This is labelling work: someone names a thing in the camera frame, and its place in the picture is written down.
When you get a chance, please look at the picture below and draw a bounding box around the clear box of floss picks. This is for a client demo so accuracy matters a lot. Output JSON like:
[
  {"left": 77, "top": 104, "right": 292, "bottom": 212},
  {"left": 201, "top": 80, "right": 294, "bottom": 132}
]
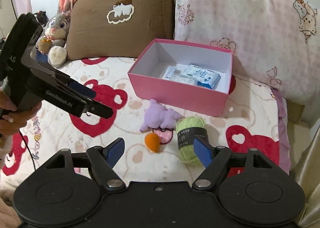
[{"left": 161, "top": 65, "right": 196, "bottom": 86}]

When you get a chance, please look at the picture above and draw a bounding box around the green yarn ball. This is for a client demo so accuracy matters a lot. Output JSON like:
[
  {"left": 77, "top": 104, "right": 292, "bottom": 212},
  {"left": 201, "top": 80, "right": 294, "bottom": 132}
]
[{"left": 176, "top": 116, "right": 208, "bottom": 166}]

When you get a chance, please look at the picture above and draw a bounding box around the person's left hand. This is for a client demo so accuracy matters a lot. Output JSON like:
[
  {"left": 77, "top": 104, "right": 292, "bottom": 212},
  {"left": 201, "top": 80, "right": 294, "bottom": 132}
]
[{"left": 1, "top": 91, "right": 42, "bottom": 136}]

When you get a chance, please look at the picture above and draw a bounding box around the grey bunny plush toy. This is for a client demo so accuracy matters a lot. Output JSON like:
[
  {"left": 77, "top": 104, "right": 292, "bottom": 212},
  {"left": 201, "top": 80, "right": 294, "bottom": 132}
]
[{"left": 30, "top": 0, "right": 77, "bottom": 68}]

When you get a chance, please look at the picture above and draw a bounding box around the purple plush toy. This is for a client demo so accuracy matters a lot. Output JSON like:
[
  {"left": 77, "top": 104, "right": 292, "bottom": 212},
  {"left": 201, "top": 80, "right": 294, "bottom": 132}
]
[{"left": 140, "top": 99, "right": 183, "bottom": 132}]

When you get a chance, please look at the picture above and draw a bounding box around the orange makeup sponge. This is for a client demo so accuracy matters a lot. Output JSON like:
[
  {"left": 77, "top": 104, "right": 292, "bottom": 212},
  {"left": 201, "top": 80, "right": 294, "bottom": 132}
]
[{"left": 144, "top": 133, "right": 161, "bottom": 153}]

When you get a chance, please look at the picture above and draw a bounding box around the pink heart pouch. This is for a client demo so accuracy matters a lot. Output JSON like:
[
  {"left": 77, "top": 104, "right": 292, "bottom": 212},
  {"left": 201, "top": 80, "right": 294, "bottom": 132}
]
[{"left": 152, "top": 128, "right": 173, "bottom": 145}]

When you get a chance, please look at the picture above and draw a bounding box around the beige satin bed skirt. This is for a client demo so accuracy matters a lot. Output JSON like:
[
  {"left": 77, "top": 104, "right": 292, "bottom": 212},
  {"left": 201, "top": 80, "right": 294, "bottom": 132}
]
[{"left": 287, "top": 97, "right": 319, "bottom": 227}]

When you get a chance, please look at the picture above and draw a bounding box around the bear pattern fleece blanket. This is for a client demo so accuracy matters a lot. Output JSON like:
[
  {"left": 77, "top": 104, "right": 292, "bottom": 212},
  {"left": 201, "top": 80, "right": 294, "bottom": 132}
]
[{"left": 1, "top": 58, "right": 291, "bottom": 189}]

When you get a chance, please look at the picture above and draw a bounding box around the brown pillow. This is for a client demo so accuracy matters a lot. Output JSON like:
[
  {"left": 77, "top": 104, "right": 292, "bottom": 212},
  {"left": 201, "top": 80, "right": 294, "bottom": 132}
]
[{"left": 66, "top": 0, "right": 174, "bottom": 60}]

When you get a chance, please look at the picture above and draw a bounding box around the pink cardboard box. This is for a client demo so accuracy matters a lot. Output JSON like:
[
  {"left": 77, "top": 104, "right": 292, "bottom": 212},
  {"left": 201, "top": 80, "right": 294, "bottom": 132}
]
[{"left": 128, "top": 39, "right": 233, "bottom": 116}]

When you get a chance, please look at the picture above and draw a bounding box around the blue white tissue pack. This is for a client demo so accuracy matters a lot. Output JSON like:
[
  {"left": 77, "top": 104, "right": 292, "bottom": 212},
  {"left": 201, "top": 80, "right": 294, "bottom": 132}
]
[{"left": 181, "top": 64, "right": 221, "bottom": 90}]

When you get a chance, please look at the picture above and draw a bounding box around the pink white floral pillow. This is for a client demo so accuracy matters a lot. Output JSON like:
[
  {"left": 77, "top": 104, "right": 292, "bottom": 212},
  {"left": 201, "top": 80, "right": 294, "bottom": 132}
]
[{"left": 175, "top": 0, "right": 319, "bottom": 104}]

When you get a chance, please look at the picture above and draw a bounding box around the black cable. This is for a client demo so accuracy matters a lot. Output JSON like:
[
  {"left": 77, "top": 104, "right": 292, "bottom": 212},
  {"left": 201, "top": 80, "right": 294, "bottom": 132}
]
[{"left": 18, "top": 130, "right": 37, "bottom": 171}]

